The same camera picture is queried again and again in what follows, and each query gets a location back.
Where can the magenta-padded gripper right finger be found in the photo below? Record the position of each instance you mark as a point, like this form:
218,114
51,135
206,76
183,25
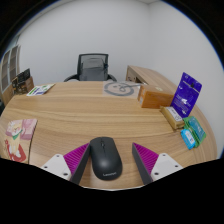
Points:
146,160

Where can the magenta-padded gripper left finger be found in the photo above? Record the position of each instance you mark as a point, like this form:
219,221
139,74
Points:
76,160

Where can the black computer mouse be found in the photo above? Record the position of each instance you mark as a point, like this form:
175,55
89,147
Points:
106,158

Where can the small blue box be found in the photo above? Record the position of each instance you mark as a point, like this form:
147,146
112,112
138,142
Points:
188,139

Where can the small tan box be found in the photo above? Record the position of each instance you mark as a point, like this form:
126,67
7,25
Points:
172,117

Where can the green flat pack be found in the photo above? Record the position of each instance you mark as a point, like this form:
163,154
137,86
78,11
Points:
197,128

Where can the orange-brown cardboard box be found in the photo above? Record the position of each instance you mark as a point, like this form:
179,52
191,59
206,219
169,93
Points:
156,97

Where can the purple retail package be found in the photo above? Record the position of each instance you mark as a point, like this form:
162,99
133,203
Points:
186,95

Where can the white leaflet with coloured print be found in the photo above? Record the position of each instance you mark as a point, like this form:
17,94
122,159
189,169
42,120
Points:
40,90

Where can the black mesh office chair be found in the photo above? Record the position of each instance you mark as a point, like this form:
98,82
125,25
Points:
71,77

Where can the wooden side desk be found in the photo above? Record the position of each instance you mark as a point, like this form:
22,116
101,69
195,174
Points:
146,75

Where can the dark brown cardboard box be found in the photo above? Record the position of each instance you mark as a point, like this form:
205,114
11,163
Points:
26,86

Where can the grey backpack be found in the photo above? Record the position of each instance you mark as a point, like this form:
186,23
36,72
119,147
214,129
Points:
93,70

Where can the black box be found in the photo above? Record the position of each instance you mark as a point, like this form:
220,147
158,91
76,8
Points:
24,75

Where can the wooden shelf unit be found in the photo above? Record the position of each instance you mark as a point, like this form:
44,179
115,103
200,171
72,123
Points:
8,70

